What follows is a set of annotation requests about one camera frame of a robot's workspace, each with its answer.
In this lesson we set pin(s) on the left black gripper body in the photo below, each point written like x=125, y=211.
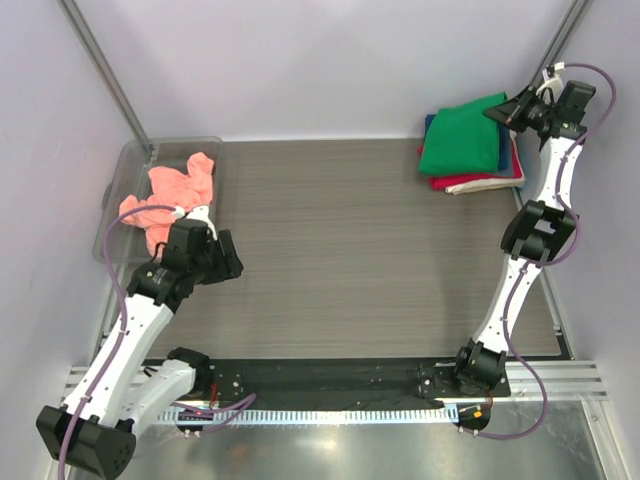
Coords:
x=228, y=255

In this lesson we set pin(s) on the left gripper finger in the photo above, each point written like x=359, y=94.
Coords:
x=224, y=271
x=232, y=262

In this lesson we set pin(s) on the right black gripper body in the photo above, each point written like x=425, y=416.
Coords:
x=522, y=106

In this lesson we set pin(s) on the green t shirt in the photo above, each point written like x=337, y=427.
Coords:
x=462, y=139

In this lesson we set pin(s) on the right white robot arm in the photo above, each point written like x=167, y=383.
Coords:
x=538, y=235

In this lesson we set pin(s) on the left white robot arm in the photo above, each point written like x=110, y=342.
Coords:
x=97, y=425

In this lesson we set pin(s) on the folded blue t shirt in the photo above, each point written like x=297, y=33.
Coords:
x=504, y=164

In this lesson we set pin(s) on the salmon pink t shirt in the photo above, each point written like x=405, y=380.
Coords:
x=170, y=187

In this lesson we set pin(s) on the folded cream t shirt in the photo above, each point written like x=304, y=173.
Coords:
x=517, y=179

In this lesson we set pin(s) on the folded red t shirt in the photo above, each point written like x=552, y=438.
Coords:
x=450, y=181

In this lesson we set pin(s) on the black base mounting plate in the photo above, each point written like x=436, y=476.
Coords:
x=424, y=377

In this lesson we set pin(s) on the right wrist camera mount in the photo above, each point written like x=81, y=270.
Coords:
x=552, y=81

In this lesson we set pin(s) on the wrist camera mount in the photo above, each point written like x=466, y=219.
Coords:
x=552, y=81
x=199, y=213

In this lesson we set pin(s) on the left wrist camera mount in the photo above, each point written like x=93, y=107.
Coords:
x=199, y=213

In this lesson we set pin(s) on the right corner aluminium post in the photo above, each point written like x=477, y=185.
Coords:
x=559, y=40

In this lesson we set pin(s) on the corner aluminium post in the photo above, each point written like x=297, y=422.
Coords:
x=84, y=33
x=559, y=40

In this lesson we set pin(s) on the slotted cable duct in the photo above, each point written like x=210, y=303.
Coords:
x=250, y=418

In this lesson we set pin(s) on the aluminium extrusion rail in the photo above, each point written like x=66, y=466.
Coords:
x=563, y=381

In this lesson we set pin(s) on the left corner aluminium post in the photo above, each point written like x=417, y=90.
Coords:
x=84, y=33

